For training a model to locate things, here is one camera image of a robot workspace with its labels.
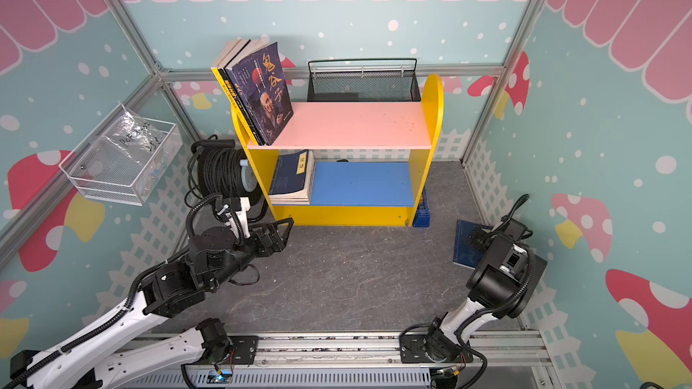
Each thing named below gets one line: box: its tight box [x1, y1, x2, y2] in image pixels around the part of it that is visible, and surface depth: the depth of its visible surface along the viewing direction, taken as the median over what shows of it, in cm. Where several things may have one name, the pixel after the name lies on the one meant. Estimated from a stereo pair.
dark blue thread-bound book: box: [270, 198, 310, 206], surface depth 89 cm
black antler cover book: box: [218, 39, 267, 146], surface depth 59 cm
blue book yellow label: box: [268, 149, 315, 197], surface depth 91 cm
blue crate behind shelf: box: [412, 186, 431, 228], surface depth 99 cm
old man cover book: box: [225, 39, 294, 146], surface depth 64 cm
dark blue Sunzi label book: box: [269, 196, 310, 205], surface depth 89 cm
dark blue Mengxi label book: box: [268, 191, 310, 202], surface depth 89 cm
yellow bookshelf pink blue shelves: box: [231, 72, 445, 228], surface depth 91 cm
